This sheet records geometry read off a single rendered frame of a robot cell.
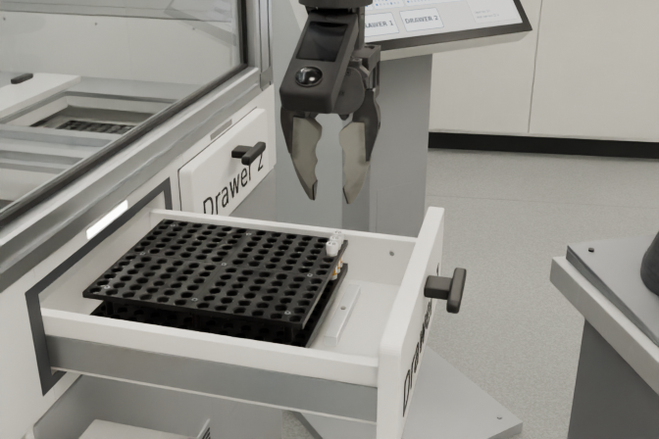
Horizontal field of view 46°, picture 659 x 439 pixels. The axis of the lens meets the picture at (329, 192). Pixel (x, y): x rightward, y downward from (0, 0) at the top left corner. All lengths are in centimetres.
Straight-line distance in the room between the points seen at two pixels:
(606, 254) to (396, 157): 70
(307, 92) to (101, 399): 43
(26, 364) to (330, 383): 28
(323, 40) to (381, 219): 108
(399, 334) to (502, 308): 189
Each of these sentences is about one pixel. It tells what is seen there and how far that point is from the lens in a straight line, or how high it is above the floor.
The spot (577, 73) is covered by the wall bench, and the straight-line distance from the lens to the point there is 374.
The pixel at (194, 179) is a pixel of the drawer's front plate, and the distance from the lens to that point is 99.
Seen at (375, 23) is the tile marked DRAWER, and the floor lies 101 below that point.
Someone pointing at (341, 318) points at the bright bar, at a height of 85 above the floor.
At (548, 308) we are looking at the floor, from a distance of 255.
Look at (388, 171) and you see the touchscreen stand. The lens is 172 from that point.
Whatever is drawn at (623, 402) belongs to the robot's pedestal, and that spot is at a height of 62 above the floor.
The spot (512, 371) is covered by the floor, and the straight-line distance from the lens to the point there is 224.
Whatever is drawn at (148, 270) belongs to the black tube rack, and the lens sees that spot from 81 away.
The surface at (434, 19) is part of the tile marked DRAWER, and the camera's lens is 159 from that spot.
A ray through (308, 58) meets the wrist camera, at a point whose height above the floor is 112.
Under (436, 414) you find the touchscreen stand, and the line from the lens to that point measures 200.
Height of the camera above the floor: 128
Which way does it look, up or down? 23 degrees down
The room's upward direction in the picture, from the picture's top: straight up
